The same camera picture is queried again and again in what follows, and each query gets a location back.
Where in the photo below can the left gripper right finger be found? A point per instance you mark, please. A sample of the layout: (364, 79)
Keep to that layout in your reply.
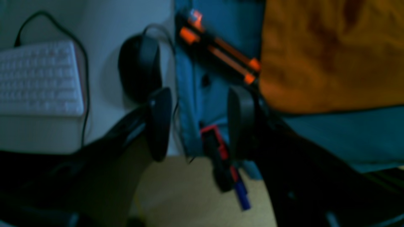
(307, 185)

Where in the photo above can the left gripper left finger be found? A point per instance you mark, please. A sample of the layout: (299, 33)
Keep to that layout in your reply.
(92, 187)

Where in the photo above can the orange t-shirt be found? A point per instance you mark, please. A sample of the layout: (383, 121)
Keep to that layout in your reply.
(321, 56)

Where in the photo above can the blue black clamp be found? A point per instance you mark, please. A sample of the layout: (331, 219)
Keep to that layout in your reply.
(242, 195)

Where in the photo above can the blue-grey table cloth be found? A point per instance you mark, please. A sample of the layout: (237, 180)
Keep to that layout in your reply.
(367, 141)

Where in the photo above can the orange black clamp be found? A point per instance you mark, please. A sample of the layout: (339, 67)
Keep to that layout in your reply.
(214, 147)

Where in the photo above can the white keyboard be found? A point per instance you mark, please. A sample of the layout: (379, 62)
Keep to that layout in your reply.
(41, 79)

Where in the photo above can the black computer mouse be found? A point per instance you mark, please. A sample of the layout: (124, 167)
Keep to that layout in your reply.
(139, 67)

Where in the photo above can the orange black utility knife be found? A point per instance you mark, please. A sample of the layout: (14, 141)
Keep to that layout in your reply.
(201, 41)

